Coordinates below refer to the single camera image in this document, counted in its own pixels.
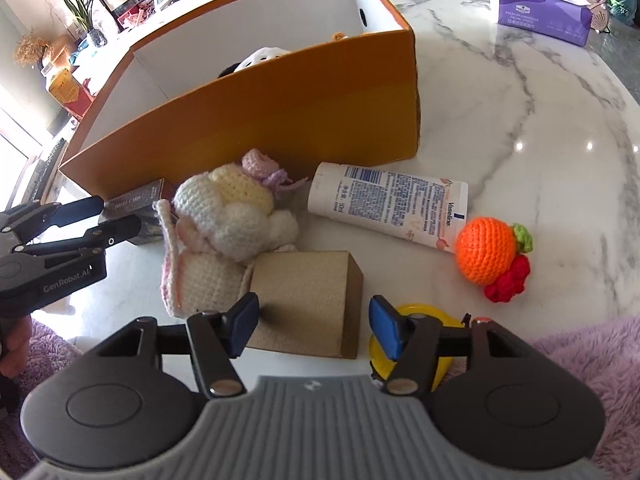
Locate dark photo card box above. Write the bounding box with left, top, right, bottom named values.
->
left=99, top=179, right=176, bottom=246

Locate yellow tape measure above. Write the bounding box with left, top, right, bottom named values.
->
left=369, top=295, right=469, bottom=396

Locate red orange snack box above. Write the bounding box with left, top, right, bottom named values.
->
left=46, top=68, right=94, bottom=120

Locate white lotion tube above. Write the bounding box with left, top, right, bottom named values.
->
left=307, top=162, right=469, bottom=252

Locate person left hand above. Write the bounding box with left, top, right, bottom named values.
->
left=0, top=316, right=32, bottom=379

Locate white panda plush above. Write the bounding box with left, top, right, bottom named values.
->
left=218, top=47, right=288, bottom=78

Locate orange crochet fruit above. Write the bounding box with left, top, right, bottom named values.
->
left=454, top=217, right=534, bottom=304

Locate purple tissue pack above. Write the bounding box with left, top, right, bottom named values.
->
left=489, top=0, right=592, bottom=47

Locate pink small heater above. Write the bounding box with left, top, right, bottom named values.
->
left=584, top=0, right=610, bottom=34

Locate black keyboard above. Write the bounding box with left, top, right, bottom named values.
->
left=17, top=136, right=67, bottom=204

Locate white crochet bunny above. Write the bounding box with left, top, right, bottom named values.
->
left=154, top=148, right=306, bottom=318

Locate potted green plant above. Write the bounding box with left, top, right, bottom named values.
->
left=63, top=0, right=107, bottom=48

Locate tan cardboard box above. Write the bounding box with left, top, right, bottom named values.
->
left=248, top=252, right=363, bottom=360

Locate orange cardboard box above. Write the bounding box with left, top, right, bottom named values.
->
left=61, top=0, right=420, bottom=198

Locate purple fuzzy sleeve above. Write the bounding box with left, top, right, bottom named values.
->
left=532, top=315, right=640, bottom=479

